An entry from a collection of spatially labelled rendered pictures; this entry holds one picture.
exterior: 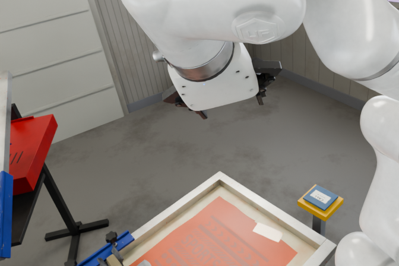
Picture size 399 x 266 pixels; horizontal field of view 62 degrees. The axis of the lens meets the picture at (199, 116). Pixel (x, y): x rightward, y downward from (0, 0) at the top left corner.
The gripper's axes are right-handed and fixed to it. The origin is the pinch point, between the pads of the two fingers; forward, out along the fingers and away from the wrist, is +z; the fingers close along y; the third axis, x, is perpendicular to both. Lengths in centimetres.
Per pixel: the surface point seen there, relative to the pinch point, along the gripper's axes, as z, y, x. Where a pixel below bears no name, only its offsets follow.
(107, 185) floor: 224, -160, 52
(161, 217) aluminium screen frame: 82, -48, -5
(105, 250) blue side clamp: 69, -66, -15
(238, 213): 91, -18, -7
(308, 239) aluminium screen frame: 83, 6, -21
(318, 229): 110, 11, -17
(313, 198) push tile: 97, 12, -6
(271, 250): 82, -7, -23
